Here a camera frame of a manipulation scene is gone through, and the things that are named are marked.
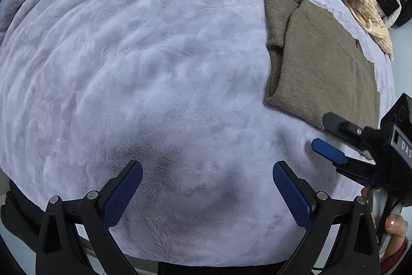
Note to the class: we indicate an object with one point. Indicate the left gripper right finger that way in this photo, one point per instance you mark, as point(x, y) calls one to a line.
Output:
point(355, 249)

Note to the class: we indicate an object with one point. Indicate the cream striped knit garment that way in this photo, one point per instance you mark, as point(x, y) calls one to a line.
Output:
point(367, 16)

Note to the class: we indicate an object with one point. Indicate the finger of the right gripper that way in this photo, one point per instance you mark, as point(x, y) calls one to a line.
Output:
point(359, 171)
point(345, 130)

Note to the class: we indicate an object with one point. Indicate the olive brown knit sweater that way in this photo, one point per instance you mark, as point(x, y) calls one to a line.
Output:
point(317, 66)

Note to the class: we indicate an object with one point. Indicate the lavender plush bed blanket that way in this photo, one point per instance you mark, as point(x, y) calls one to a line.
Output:
point(88, 85)

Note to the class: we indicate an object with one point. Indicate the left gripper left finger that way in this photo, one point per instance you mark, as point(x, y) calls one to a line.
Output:
point(59, 248)

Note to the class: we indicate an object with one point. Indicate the right human hand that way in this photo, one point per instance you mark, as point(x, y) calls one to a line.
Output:
point(396, 227)

